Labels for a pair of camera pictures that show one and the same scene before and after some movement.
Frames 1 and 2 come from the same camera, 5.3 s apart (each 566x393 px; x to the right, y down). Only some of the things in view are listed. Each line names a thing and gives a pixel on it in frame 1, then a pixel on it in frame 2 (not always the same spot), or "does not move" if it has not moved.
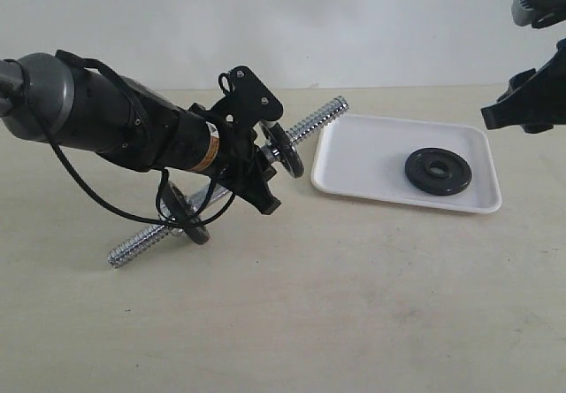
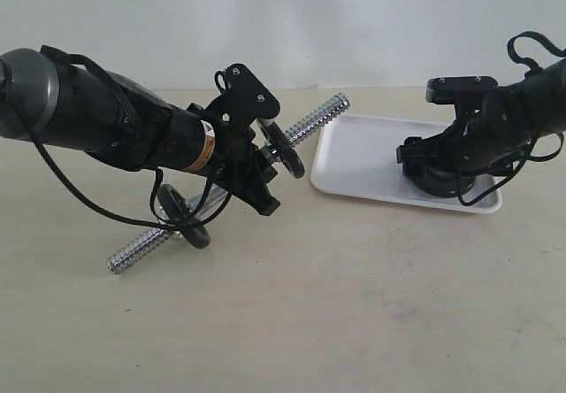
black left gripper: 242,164 does not move
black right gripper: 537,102 -> 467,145
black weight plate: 276,134 does not move
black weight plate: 179,210 does not move
